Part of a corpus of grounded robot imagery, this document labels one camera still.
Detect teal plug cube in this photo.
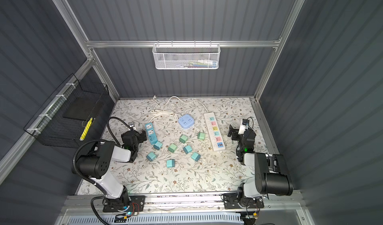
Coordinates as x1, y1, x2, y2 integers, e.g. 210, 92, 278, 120
191, 152, 200, 162
166, 159, 175, 168
183, 145, 192, 154
153, 141, 163, 150
146, 152, 157, 162

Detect green plug cube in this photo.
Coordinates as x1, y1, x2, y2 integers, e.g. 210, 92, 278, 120
179, 134, 189, 144
197, 132, 205, 141
168, 144, 178, 153

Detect white coiled power cable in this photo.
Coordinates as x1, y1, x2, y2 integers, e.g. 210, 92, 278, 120
149, 95, 209, 121

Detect blue square socket cube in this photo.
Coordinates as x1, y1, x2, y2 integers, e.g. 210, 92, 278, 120
178, 114, 194, 129

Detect floral patterned table mat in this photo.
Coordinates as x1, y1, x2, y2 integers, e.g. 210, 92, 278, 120
75, 97, 280, 196

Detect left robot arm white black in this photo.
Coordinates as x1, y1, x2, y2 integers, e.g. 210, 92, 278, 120
72, 116, 147, 212

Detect yellow marker pen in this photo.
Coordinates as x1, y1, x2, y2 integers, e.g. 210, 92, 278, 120
79, 117, 93, 141

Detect black wire mesh basket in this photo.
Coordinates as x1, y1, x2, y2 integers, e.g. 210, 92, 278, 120
24, 76, 109, 148

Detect white ventilated cable tray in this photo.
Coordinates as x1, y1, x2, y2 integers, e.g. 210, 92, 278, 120
67, 212, 243, 225

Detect teal power strip with USB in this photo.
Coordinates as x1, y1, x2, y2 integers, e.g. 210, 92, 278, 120
145, 123, 158, 145

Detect white long power strip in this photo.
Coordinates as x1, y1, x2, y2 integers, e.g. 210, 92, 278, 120
203, 112, 226, 152

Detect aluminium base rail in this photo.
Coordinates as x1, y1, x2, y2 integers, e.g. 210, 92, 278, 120
61, 189, 307, 215

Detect pens in white basket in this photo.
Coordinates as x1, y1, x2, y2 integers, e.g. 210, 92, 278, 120
176, 59, 218, 69

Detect white wire mesh basket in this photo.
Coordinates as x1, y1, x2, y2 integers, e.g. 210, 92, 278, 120
152, 43, 221, 70

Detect black flat pad in basket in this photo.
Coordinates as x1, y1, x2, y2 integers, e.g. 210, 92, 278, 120
63, 98, 103, 121

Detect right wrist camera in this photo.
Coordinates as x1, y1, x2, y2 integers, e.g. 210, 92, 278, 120
238, 119, 250, 135

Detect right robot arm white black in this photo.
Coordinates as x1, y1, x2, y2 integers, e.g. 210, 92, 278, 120
228, 123, 294, 208

